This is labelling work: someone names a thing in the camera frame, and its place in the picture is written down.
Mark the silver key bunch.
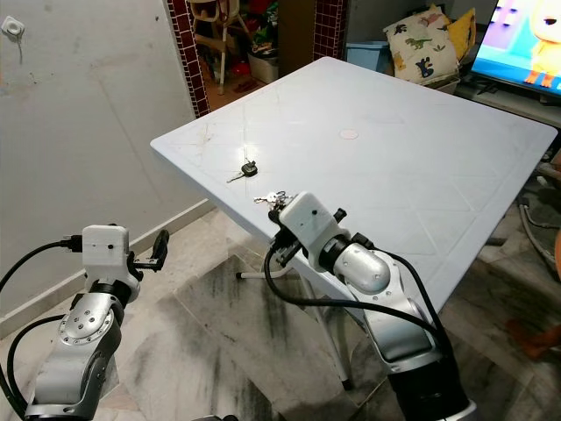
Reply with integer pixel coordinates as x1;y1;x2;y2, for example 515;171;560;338
253;189;304;212

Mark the black car key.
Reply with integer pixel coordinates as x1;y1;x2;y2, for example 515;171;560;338
225;160;260;184

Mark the white plastic folding table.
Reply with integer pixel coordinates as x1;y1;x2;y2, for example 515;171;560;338
148;56;560;393

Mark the white plastic bucket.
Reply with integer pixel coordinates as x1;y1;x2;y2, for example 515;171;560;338
246;47;281;87

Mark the light blue plastic box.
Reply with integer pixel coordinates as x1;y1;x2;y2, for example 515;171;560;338
345;40;392;74

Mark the dinosaur print pillow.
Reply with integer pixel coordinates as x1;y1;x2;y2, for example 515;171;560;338
383;6;462;87

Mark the dark television stand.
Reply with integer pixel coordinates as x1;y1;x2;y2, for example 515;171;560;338
455;75;561;125

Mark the yellow pillow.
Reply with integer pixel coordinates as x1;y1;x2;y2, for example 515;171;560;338
446;8;478;61

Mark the orange object on floor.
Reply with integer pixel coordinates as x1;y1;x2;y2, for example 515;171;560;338
503;318;561;359

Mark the flat screen television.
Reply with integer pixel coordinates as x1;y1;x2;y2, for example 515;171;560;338
468;0;561;94

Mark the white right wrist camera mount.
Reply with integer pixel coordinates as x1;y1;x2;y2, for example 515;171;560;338
284;190;348;260

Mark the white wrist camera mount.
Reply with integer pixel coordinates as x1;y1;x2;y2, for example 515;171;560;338
82;225;133;282
284;190;348;260

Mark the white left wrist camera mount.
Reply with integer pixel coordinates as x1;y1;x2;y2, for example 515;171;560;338
82;225;133;282

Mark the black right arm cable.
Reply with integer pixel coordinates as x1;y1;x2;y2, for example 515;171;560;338
262;243;450;336

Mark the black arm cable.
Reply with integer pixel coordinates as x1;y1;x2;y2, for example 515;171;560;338
6;313;76;415
0;237;87;413
262;243;450;336

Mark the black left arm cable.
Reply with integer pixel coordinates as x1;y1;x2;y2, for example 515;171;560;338
0;237;87;413
6;313;76;415

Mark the white wall hook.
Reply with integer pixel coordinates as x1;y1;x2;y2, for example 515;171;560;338
2;17;26;43

